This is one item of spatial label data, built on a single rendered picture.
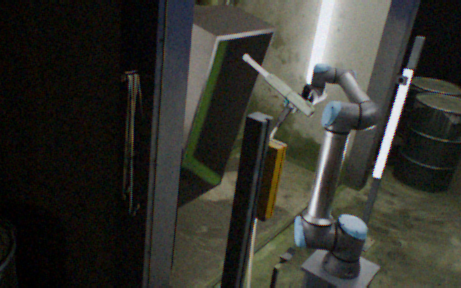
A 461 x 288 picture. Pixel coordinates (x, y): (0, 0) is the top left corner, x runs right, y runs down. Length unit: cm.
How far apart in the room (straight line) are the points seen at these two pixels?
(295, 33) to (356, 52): 63
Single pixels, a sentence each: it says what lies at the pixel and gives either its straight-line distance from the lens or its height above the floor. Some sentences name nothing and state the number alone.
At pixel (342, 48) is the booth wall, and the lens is 435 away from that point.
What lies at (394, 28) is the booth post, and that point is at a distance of 418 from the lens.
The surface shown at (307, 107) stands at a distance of 230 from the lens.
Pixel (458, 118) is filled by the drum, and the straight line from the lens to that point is 471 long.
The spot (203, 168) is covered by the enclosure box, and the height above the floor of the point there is 52.
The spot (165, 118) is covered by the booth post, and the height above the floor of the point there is 145.
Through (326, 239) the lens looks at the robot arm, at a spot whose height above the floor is 84.
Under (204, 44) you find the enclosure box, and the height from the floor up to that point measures 158.
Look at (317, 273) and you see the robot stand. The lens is 237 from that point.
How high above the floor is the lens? 209
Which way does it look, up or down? 25 degrees down
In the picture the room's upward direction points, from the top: 8 degrees clockwise
